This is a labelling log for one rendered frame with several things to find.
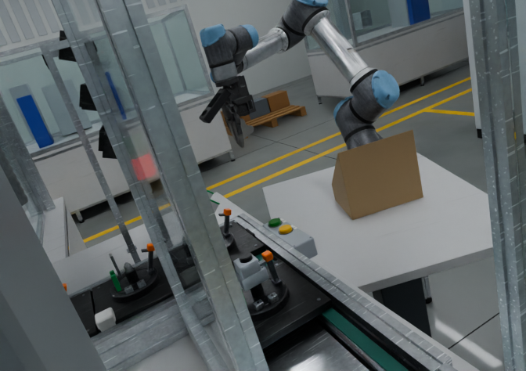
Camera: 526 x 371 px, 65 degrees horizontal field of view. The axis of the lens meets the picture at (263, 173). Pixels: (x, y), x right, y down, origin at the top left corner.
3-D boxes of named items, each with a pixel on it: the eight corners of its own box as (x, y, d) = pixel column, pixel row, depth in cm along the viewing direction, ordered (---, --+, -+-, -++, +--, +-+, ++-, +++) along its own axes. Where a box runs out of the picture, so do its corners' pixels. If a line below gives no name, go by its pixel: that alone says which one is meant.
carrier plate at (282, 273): (281, 264, 112) (279, 257, 111) (333, 306, 91) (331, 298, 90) (200, 307, 104) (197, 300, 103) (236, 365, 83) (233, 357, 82)
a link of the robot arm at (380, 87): (382, 119, 151) (296, 12, 163) (410, 92, 139) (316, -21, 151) (363, 127, 143) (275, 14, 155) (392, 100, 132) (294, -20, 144)
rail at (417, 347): (250, 236, 151) (242, 210, 148) (458, 401, 73) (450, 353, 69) (237, 243, 149) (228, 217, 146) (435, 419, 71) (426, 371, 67)
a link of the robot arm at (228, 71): (214, 68, 117) (205, 69, 124) (219, 84, 119) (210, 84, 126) (238, 60, 120) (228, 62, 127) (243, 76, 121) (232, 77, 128)
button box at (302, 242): (283, 232, 139) (279, 216, 137) (318, 254, 121) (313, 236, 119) (265, 241, 137) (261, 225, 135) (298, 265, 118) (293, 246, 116)
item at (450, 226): (405, 150, 195) (405, 145, 194) (549, 239, 110) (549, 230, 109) (264, 192, 195) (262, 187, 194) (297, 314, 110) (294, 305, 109)
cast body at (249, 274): (261, 271, 98) (253, 246, 95) (269, 279, 94) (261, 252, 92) (229, 287, 95) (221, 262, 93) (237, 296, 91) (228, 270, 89)
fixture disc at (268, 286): (272, 274, 105) (270, 268, 104) (300, 299, 93) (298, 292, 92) (222, 300, 100) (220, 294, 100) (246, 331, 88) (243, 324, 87)
